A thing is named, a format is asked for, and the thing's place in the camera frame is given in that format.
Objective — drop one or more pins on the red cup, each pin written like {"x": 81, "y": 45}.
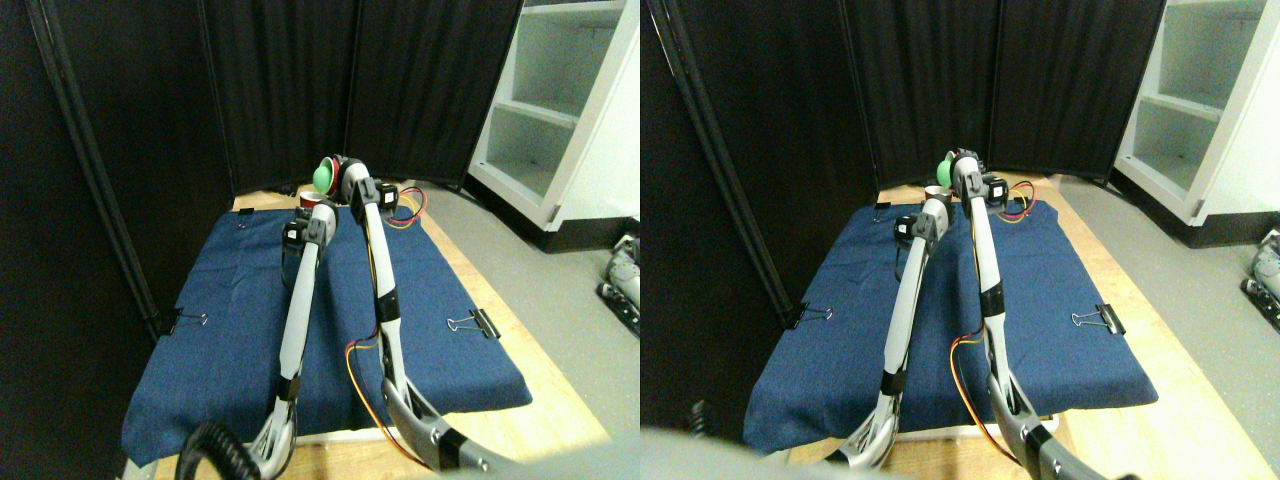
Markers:
{"x": 310, "y": 201}
{"x": 337, "y": 180}
{"x": 936, "y": 192}
{"x": 958, "y": 172}

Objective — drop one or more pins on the green ball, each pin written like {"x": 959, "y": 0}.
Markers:
{"x": 322, "y": 176}
{"x": 946, "y": 169}

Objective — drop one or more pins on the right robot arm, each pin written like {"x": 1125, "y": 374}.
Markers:
{"x": 378, "y": 260}
{"x": 985, "y": 250}

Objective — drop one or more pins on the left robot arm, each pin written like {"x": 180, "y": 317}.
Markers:
{"x": 910, "y": 310}
{"x": 300, "y": 310}

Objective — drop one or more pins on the black curtain stand foot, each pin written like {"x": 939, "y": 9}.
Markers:
{"x": 916, "y": 186}
{"x": 282, "y": 191}

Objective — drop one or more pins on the dark blue cloth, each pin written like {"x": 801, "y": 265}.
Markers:
{"x": 840, "y": 350}
{"x": 220, "y": 350}

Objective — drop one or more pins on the black curtain stand pole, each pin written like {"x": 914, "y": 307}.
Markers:
{"x": 743, "y": 200}
{"x": 108, "y": 200}

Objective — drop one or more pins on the white shelf unit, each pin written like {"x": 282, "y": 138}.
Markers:
{"x": 600, "y": 150}
{"x": 1245, "y": 150}

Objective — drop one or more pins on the grey machine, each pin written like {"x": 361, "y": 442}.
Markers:
{"x": 1264, "y": 285}
{"x": 622, "y": 290}

